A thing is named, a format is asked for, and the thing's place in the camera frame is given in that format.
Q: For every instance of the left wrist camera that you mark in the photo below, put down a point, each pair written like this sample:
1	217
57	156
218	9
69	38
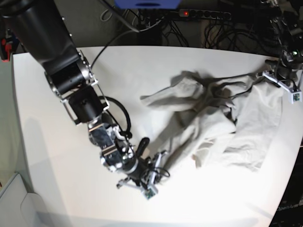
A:
295	96

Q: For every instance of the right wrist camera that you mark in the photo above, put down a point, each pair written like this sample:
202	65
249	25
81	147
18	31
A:
150	192

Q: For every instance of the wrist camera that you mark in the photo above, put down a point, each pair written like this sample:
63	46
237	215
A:
295	96
150	192

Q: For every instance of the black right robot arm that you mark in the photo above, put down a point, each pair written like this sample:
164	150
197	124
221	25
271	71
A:
40	28

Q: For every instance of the blue box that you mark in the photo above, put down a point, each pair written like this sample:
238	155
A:
147	4

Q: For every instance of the white plastic bin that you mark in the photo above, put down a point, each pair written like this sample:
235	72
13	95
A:
20	208

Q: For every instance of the red and blue tools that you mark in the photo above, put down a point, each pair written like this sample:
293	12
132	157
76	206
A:
6	44

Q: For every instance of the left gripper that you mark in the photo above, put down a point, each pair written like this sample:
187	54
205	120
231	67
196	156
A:
284	76

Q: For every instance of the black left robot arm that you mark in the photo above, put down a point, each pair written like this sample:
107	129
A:
287	22

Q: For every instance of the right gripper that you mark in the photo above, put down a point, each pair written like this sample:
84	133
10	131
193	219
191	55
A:
145	174

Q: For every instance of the white t-shirt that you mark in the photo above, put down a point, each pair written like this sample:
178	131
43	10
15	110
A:
227	121

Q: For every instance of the white power strip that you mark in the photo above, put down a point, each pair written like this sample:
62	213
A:
204	14

